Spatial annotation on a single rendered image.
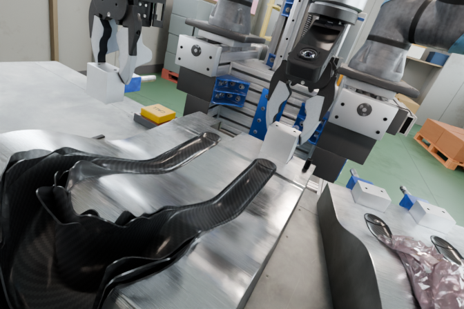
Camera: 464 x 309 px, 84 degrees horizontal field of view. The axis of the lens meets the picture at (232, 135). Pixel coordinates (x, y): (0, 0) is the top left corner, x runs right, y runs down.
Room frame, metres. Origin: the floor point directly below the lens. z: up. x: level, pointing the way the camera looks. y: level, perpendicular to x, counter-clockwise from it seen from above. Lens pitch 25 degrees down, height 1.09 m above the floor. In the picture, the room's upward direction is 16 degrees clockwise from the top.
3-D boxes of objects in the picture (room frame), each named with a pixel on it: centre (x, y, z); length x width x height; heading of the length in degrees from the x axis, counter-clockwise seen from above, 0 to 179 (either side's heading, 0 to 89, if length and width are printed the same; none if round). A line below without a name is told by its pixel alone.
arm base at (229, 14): (0.98, 0.12, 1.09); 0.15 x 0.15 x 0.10
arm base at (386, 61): (0.83, -0.36, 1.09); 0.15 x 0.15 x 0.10
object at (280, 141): (0.46, -0.10, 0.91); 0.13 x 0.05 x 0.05; 158
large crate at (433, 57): (5.98, -3.79, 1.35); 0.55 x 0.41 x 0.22; 73
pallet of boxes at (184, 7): (4.08, 0.70, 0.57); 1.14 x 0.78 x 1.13; 163
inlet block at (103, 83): (0.45, 0.21, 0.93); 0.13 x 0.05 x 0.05; 158
